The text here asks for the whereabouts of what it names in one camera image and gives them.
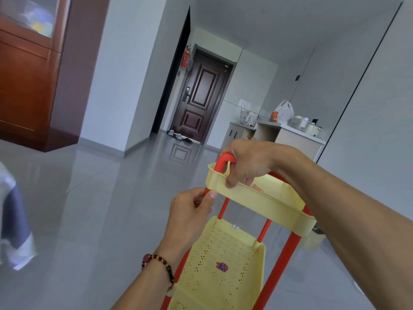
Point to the white rice cooker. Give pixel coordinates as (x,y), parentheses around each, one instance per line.
(299,123)

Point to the dark brown entrance door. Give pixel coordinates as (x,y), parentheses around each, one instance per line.
(201,96)

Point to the clear bag with bottles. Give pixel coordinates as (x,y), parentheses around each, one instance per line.
(249,118)

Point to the yellow red plastic shelf cart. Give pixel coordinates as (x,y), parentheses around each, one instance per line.
(226,264)

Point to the person's right forearm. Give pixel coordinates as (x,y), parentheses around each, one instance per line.
(348,229)

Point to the person's right fingers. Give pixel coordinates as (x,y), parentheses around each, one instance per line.
(235,179)

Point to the person's left forearm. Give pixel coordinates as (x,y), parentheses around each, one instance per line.
(151,284)

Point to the purple sticker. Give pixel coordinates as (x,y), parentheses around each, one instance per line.
(222,267)

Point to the pair of light shoes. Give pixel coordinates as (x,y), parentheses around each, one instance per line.
(179,136)

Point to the red-brown wooden cabinet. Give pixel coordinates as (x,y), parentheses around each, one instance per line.
(35,83)

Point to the red fire extinguisher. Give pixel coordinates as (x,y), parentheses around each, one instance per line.
(185,58)

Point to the blue and white cloth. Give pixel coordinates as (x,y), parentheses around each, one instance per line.
(14,222)

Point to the white plastic shopping bag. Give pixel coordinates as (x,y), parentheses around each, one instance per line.
(284,112)

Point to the person's right hand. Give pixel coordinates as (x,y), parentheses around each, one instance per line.
(253,158)

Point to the person's left thumb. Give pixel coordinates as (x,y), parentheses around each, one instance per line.
(208,201)

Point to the person's left hand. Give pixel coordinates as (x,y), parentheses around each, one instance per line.
(185,219)

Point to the beige low counter cabinet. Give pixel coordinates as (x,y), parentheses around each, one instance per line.
(290,138)

